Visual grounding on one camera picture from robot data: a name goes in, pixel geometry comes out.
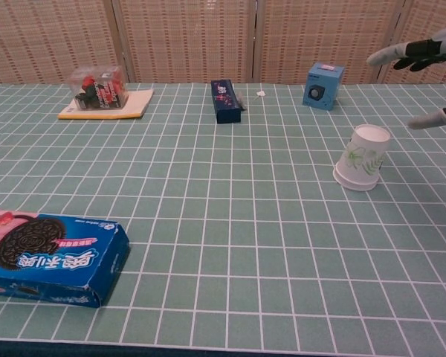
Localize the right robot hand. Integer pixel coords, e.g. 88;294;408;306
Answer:
366;25;446;130

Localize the light blue speaker box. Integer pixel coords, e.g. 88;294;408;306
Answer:
302;62;346;112

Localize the dark blue long box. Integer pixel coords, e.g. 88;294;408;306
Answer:
210;79;242;125

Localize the woven bamboo folding screen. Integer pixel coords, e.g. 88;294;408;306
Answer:
0;0;446;89

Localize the green grid tablecloth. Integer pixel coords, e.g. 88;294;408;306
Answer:
0;82;446;353

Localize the yellow notepad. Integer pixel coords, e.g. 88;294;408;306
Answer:
56;88;155;121

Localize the clear plastic capsule box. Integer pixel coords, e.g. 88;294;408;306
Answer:
69;65;130;112

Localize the blue Oreo cookie box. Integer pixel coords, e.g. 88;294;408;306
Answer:
0;208;131;309

